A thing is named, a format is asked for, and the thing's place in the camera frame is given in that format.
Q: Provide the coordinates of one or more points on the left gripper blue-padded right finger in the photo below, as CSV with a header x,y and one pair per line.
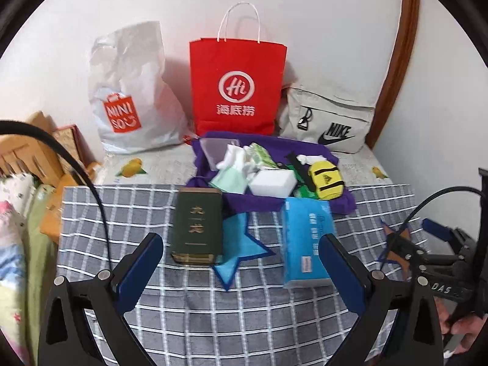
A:
x,y
415,337

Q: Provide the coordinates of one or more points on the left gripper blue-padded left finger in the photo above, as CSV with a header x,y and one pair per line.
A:
x,y
66,338

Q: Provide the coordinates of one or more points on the yellow black striped sock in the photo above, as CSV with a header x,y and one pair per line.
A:
x,y
327,180

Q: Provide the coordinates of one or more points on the green wet wipes packet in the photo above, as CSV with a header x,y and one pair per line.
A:
x,y
301,189

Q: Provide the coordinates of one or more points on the white sponge block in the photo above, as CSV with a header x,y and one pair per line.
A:
x,y
273,183

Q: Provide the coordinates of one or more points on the small green tissue pack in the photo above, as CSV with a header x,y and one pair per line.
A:
x,y
261,157

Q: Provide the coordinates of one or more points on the white cloth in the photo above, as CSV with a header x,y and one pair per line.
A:
x,y
239,160

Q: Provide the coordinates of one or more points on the pale green pouch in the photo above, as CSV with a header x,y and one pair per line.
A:
x,y
230,180

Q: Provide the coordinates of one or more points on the person's right hand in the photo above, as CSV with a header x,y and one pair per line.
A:
x,y
468,327

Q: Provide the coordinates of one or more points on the blue tissue pack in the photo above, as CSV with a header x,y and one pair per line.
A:
x,y
304,222

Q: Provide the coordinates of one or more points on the floral bedding pile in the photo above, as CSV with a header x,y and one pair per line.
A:
x,y
28,263

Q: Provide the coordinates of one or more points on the grey checked blanket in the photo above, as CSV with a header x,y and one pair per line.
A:
x,y
185,316

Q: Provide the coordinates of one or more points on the purple towel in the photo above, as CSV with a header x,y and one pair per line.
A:
x,y
277,147

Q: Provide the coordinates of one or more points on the beige Nike bag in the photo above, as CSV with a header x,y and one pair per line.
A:
x,y
325,114

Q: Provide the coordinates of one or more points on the dark green tin box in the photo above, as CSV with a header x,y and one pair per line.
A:
x,y
197,234

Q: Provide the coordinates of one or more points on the white parrot print sheet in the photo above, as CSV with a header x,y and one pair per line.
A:
x,y
175,165

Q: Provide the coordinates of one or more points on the brown decorated box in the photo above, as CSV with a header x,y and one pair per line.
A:
x,y
71,138

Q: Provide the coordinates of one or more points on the white Miniso plastic bag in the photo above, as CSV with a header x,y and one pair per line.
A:
x,y
134,108

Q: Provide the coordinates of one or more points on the red Haidilao paper bag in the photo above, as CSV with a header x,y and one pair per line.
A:
x,y
235,83

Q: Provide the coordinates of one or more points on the brown wooden door frame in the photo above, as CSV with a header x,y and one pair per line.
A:
x,y
398,66

